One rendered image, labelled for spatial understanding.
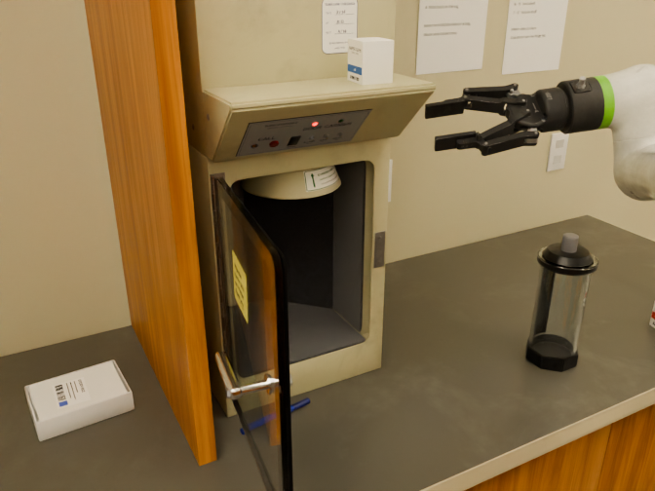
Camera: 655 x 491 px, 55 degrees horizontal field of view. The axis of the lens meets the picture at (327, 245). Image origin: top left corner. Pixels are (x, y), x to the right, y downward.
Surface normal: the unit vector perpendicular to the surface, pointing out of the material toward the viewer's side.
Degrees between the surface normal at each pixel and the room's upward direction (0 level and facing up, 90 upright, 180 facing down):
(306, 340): 0
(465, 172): 90
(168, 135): 90
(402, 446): 0
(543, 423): 0
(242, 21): 90
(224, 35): 90
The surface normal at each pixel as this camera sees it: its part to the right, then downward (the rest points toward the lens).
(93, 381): 0.00, -0.91
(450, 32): 0.47, 0.36
